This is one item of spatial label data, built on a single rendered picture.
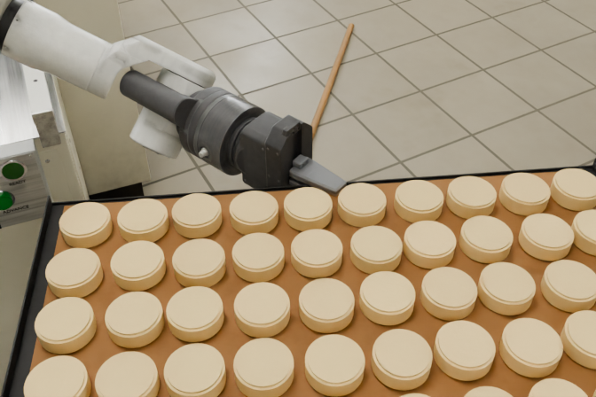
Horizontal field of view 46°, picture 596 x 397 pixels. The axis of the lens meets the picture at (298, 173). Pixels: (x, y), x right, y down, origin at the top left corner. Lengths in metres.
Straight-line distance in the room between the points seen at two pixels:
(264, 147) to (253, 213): 0.09
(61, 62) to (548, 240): 0.57
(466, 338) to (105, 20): 1.42
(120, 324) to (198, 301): 0.07
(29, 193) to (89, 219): 0.47
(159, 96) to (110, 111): 1.18
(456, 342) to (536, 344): 0.07
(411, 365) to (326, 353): 0.07
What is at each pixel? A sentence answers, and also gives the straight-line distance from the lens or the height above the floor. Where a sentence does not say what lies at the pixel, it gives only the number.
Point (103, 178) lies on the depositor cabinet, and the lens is 2.14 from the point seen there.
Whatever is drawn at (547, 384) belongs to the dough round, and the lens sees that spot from 0.62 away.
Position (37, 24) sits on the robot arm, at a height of 1.12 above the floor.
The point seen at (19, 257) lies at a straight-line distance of 1.33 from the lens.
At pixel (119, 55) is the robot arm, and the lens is 0.86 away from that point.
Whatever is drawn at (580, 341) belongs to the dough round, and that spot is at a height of 1.02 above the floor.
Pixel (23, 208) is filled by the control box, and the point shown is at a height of 0.73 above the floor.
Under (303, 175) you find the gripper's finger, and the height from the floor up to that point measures 1.01.
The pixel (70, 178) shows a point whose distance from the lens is 1.22.
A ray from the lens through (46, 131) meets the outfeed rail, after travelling 1.12.
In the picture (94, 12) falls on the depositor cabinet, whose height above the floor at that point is 0.67.
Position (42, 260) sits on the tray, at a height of 1.00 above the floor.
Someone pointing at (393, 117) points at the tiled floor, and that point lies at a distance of 2.54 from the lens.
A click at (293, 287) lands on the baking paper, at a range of 0.67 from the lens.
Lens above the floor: 1.53
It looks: 42 degrees down
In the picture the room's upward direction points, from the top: straight up
